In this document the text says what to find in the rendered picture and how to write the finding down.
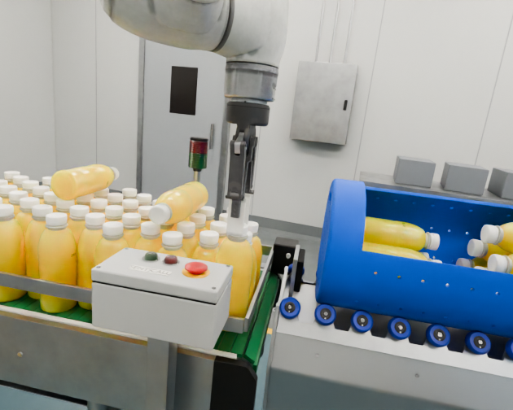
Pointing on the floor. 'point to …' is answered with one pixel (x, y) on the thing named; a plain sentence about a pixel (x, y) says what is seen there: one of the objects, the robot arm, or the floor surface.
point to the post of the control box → (160, 374)
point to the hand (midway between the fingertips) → (238, 214)
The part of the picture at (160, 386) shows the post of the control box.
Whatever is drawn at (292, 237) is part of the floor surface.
